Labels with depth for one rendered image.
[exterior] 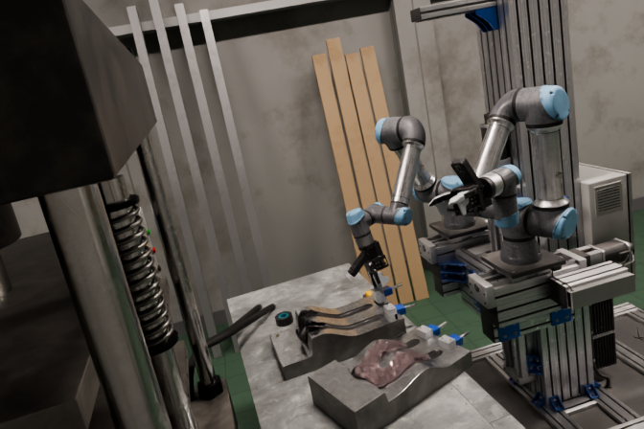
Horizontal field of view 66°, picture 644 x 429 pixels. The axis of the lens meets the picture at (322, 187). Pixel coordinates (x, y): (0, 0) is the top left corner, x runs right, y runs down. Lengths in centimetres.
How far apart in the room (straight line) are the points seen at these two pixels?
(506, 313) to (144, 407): 158
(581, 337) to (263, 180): 252
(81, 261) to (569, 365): 228
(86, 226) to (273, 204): 351
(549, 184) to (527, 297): 46
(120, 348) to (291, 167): 347
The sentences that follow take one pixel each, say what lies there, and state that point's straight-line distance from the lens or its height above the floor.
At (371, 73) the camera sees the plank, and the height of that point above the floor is 178.
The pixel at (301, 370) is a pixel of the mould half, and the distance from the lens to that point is 195.
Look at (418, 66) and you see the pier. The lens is 412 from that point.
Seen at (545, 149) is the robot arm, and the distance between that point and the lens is 182.
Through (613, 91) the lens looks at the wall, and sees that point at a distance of 530.
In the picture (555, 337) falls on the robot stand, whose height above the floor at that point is 56.
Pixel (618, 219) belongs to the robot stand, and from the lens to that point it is 240.
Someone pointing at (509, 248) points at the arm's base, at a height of 110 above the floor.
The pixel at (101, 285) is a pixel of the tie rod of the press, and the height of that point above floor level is 169.
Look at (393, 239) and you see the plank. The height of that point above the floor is 50.
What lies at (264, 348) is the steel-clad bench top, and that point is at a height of 80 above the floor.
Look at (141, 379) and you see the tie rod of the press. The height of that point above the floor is 157.
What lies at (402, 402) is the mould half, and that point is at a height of 84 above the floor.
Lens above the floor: 187
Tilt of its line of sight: 13 degrees down
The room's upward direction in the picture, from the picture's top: 11 degrees counter-clockwise
